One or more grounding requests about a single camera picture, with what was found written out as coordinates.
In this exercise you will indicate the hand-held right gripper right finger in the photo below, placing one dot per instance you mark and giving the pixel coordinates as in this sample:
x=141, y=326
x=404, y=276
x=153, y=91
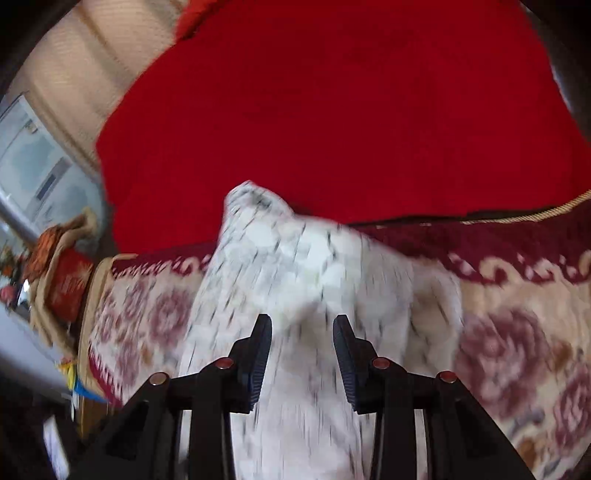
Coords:
x=346, y=355

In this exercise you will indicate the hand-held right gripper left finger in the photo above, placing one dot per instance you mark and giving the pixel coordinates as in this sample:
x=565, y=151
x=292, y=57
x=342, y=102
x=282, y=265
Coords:
x=258, y=355

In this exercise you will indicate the red floral plush blanket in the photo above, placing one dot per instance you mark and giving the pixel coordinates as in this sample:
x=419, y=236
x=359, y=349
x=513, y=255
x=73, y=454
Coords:
x=508, y=332

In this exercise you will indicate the golden woven bed mat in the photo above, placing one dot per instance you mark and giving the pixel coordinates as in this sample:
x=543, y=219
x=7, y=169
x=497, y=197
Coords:
x=94, y=295

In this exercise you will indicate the white branch-print coat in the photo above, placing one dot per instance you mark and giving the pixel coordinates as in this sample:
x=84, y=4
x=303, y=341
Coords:
x=300, y=272

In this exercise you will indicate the beige textured curtain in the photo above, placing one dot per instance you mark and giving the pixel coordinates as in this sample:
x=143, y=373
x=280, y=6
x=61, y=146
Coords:
x=87, y=60

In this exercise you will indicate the red bedspread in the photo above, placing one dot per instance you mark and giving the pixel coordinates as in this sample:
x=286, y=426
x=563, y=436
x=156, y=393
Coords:
x=351, y=115

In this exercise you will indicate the red printed gift box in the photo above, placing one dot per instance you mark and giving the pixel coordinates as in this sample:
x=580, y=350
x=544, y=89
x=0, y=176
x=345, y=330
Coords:
x=69, y=286

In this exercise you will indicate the red pillow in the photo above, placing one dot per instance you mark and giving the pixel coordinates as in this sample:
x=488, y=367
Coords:
x=198, y=18

